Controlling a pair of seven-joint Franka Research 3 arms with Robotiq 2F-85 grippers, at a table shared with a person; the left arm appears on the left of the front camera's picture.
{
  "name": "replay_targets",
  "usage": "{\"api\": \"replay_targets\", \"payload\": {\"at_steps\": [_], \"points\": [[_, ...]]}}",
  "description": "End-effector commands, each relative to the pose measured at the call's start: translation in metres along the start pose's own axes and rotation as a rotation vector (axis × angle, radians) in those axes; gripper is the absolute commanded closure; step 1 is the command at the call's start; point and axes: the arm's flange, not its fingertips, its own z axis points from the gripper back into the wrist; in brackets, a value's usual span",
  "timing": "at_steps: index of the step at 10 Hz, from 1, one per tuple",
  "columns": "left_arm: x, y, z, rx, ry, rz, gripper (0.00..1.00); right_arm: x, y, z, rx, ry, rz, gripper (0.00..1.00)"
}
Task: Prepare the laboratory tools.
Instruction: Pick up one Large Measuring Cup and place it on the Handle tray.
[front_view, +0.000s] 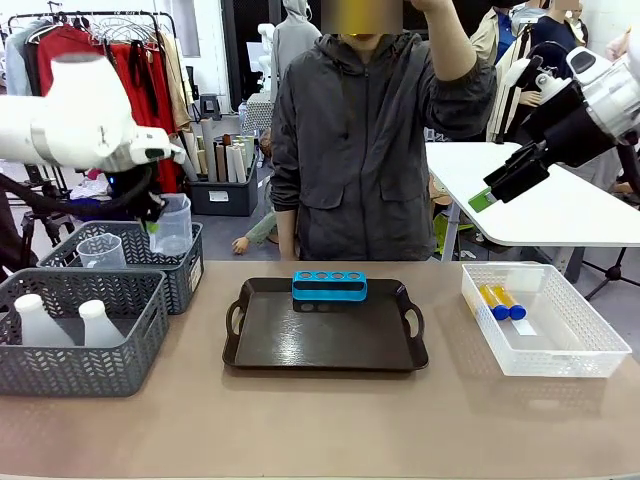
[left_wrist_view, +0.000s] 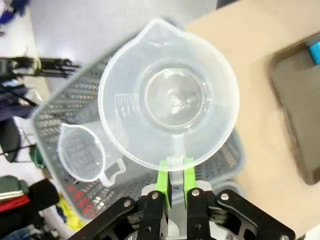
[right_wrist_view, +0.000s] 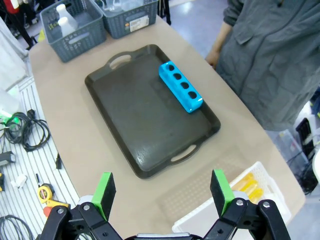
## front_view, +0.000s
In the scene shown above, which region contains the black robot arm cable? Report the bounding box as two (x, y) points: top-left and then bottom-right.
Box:
(0, 167), (154, 220)

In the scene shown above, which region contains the person in grey jacket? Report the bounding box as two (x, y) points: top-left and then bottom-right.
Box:
(269, 0), (499, 262)

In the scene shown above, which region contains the white background table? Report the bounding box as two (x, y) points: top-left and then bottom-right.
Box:
(424, 141), (640, 250)

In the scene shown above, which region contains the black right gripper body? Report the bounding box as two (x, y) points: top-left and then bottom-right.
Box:
(530, 82), (619, 169)

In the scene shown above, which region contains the grey basket with label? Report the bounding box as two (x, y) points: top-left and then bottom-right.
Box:
(0, 267), (170, 398)

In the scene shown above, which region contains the large clear measuring jug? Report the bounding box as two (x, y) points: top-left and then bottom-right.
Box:
(148, 193), (194, 258)

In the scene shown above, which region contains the blue test tube rack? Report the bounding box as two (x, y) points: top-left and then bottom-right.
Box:
(291, 270), (369, 314)

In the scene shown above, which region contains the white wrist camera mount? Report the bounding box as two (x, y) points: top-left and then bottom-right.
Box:
(506, 54), (569, 107)

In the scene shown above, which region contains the grey woven plastic basket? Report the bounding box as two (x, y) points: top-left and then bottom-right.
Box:
(36, 220), (205, 316)

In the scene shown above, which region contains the small clear measuring cup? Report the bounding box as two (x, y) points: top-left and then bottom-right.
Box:
(76, 234), (128, 270)

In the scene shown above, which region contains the grey hanging garment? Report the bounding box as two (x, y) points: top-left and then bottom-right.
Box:
(4, 29), (42, 97)

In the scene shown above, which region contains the dark brown serving tray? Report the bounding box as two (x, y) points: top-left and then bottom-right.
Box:
(222, 277), (430, 373)

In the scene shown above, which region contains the white perforated plastic basket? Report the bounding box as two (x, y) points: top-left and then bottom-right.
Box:
(460, 262), (633, 379)

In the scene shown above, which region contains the black light stand base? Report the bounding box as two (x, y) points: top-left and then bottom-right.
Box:
(583, 247), (640, 302)

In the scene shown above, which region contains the dark bin with rolls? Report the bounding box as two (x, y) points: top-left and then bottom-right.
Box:
(185, 117), (260, 218)

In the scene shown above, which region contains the red hanging garment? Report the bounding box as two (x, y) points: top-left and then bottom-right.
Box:
(37, 25), (182, 194)

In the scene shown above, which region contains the person in navy top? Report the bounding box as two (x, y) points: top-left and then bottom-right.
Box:
(529, 0), (582, 54)

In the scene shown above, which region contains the black clothes rack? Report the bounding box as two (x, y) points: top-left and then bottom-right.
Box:
(7, 10), (194, 111)

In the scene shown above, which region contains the black step stool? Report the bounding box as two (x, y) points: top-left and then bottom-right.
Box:
(199, 93), (224, 121)

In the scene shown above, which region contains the person in beige coat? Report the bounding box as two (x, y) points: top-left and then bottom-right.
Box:
(469, 0), (532, 67)

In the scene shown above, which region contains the white plastic conical flask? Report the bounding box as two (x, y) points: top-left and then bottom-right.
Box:
(13, 293), (77, 348)
(77, 299), (127, 348)

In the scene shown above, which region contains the person's left forearm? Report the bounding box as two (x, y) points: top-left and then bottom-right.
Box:
(418, 0), (477, 81)

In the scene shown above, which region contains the green chair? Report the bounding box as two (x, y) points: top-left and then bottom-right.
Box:
(433, 212), (475, 257)

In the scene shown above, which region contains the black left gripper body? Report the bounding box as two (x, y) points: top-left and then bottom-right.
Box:
(130, 191), (169, 224)

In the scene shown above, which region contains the black camera tripod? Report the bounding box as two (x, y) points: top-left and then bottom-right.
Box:
(17, 164), (77, 269)

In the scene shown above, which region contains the doll lying on floor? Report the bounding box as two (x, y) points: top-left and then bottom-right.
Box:
(231, 212), (279, 257)

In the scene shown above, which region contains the person's right forearm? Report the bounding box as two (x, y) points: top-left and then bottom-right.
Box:
(277, 208), (302, 261)

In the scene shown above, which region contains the mannequin in grey hoodie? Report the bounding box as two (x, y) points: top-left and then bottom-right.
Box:
(271, 0), (323, 104)

